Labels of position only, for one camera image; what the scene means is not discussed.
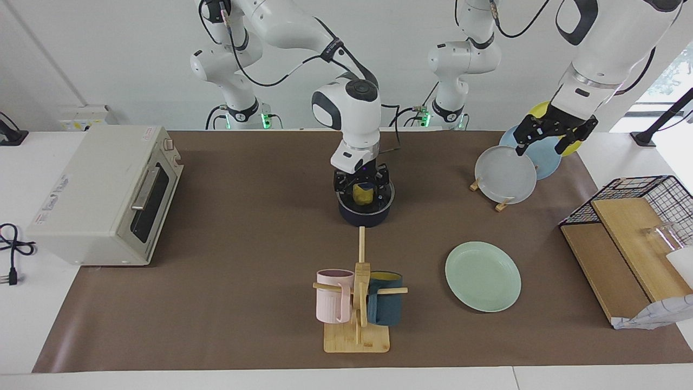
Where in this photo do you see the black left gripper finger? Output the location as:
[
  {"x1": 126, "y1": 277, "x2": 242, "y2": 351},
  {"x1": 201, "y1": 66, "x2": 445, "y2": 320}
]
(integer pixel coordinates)
[
  {"x1": 554, "y1": 130, "x2": 591, "y2": 157},
  {"x1": 514, "y1": 127, "x2": 539, "y2": 158}
]

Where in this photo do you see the glass lid blue knob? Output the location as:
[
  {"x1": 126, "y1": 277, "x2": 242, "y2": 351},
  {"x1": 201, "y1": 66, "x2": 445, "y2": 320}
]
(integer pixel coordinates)
[{"x1": 337, "y1": 181, "x2": 396, "y2": 215}]

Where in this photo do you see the yellow plate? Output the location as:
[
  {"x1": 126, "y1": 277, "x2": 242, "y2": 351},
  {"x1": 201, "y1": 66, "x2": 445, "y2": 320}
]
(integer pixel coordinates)
[{"x1": 524, "y1": 100, "x2": 587, "y2": 158}]

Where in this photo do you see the light blue plate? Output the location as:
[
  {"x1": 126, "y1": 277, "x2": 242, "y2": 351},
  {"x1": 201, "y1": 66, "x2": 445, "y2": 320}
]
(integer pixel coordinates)
[{"x1": 499, "y1": 123, "x2": 563, "y2": 180}]

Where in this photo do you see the grey plate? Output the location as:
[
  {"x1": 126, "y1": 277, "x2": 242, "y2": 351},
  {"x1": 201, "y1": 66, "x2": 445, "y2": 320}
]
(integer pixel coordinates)
[{"x1": 475, "y1": 145, "x2": 538, "y2": 205}]

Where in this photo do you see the wooden plate rack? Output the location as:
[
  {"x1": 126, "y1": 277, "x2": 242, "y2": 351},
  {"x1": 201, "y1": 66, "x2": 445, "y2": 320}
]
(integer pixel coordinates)
[{"x1": 469, "y1": 176, "x2": 512, "y2": 213}]

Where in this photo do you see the green plate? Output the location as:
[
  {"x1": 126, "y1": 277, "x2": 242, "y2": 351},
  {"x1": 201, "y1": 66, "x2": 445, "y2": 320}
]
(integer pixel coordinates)
[{"x1": 445, "y1": 241, "x2": 522, "y2": 313}]

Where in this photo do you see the black slanted stand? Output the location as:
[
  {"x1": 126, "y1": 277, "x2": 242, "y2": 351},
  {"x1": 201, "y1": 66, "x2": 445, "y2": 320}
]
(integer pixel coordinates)
[{"x1": 630, "y1": 87, "x2": 693, "y2": 147}]

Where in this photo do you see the pink mug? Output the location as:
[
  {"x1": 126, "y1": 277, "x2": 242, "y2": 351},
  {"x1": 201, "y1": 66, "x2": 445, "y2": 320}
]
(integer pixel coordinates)
[{"x1": 316, "y1": 269, "x2": 355, "y2": 324}]

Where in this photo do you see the dark blue mug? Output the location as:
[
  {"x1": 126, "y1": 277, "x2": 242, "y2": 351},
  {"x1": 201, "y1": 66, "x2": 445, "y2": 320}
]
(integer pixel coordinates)
[{"x1": 366, "y1": 271, "x2": 404, "y2": 326}]

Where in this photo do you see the light wooden board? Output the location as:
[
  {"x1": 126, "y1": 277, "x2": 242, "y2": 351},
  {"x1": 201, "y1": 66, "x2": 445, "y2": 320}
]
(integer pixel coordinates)
[{"x1": 590, "y1": 197, "x2": 693, "y2": 302}]

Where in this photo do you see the clear glass cup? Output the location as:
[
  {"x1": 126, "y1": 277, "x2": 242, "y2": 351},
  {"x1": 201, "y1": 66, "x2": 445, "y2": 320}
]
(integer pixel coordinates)
[{"x1": 643, "y1": 221, "x2": 681, "y2": 252}]

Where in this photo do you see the wooden mug tree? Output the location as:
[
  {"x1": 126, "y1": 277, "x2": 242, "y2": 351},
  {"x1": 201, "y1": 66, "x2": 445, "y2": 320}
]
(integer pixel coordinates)
[{"x1": 312, "y1": 226, "x2": 408, "y2": 354}]

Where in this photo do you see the white translucent container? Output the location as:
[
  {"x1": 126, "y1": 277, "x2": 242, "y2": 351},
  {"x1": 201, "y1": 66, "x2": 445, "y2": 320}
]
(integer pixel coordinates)
[{"x1": 665, "y1": 246, "x2": 693, "y2": 289}]

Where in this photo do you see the brown table mat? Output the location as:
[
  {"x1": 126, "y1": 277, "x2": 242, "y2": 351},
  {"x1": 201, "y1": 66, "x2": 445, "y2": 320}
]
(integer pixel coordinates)
[{"x1": 31, "y1": 129, "x2": 693, "y2": 373}]

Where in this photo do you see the beige toaster oven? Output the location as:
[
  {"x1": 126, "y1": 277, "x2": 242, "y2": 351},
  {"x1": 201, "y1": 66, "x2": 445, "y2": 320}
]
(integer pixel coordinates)
[{"x1": 25, "y1": 125, "x2": 184, "y2": 267}]

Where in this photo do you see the black pot purple handle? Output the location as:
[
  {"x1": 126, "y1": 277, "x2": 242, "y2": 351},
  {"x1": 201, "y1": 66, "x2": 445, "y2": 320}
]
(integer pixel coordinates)
[{"x1": 337, "y1": 184, "x2": 396, "y2": 228}]

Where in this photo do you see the black wire basket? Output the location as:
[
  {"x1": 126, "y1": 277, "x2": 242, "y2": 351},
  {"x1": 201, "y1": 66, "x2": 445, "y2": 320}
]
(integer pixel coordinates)
[{"x1": 559, "y1": 174, "x2": 693, "y2": 251}]

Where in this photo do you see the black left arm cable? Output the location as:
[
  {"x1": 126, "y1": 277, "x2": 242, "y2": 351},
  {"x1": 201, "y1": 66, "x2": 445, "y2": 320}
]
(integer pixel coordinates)
[{"x1": 455, "y1": 0, "x2": 553, "y2": 40}]

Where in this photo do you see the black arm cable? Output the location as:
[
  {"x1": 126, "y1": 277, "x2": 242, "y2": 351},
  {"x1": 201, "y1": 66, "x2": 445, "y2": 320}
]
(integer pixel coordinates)
[
  {"x1": 198, "y1": 0, "x2": 401, "y2": 150},
  {"x1": 455, "y1": 0, "x2": 553, "y2": 40}
]

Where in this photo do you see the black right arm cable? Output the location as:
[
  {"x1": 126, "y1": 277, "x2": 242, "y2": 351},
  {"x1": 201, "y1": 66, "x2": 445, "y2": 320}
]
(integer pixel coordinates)
[{"x1": 198, "y1": 0, "x2": 401, "y2": 150}]

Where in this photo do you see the white wall socket box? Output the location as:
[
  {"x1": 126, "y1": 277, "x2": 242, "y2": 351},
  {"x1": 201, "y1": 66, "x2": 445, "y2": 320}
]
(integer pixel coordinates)
[{"x1": 58, "y1": 105, "x2": 117, "y2": 132}]

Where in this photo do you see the black power cable with plug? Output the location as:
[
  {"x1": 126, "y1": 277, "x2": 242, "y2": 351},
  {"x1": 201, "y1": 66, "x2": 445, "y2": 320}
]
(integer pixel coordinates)
[{"x1": 0, "y1": 223, "x2": 37, "y2": 286}]

